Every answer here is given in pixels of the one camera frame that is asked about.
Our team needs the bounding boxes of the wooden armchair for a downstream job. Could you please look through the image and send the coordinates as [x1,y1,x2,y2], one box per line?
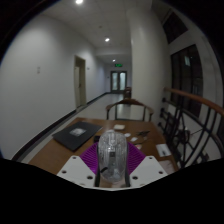
[105,98,155,123]

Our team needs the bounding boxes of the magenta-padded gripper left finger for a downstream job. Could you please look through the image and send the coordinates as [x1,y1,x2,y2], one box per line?
[57,142,102,188]

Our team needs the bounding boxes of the black cable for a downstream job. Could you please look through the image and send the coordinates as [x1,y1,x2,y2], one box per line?
[135,130,151,138]

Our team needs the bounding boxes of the wooden side door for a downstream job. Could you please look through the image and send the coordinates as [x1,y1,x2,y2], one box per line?
[73,55,88,108]

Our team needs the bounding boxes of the wood-topped black metal railing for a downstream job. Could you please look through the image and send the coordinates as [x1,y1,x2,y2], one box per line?
[157,87,224,171]

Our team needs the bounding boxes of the glass double door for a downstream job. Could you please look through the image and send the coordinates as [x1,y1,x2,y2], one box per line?
[110,70,128,94]

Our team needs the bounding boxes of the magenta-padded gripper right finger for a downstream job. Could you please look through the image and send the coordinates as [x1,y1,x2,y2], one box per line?
[124,142,169,188]

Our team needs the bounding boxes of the black closed laptop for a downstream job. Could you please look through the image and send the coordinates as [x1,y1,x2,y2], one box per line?
[51,120,104,152]

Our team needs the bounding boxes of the dark-framed window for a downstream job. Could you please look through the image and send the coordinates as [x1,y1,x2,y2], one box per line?
[170,44,204,118]

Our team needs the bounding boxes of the white paper sheet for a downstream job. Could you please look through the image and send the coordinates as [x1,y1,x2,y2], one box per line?
[155,143,172,158]

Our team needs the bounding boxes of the ceiling lights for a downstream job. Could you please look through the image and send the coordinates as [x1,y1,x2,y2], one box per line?
[75,0,117,63]

